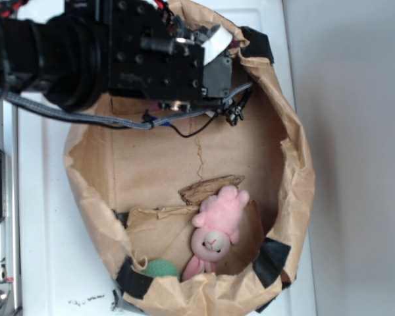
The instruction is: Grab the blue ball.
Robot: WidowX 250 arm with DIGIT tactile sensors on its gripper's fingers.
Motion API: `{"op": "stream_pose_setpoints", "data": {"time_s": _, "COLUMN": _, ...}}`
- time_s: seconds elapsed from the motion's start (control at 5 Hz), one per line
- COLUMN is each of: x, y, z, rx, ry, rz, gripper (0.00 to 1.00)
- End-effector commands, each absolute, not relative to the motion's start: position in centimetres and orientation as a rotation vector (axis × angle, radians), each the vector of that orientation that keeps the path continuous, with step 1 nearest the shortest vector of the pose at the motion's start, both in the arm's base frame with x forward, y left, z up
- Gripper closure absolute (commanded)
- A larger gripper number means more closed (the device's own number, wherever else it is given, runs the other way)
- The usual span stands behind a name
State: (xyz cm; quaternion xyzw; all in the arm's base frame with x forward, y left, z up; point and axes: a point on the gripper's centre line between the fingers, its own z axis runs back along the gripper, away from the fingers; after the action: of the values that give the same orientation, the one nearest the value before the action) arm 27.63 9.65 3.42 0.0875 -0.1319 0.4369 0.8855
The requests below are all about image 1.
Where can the brown paper bag bin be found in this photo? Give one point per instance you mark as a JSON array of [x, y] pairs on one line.
[[137, 192]]

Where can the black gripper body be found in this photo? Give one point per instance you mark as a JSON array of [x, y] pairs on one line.
[[147, 61]]

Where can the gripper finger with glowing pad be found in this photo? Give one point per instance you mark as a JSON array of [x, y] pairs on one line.
[[214, 41], [217, 77]]

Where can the green ball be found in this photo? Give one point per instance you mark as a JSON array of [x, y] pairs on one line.
[[161, 268]]

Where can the aluminium rail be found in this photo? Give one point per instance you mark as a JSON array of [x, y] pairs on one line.
[[10, 275]]

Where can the pink plush bunny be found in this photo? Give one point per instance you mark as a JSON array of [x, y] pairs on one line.
[[216, 229]]

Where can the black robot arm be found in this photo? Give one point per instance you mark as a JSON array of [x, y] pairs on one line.
[[67, 58]]

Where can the torn cardboard scrap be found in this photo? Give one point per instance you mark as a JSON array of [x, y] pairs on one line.
[[196, 193]]

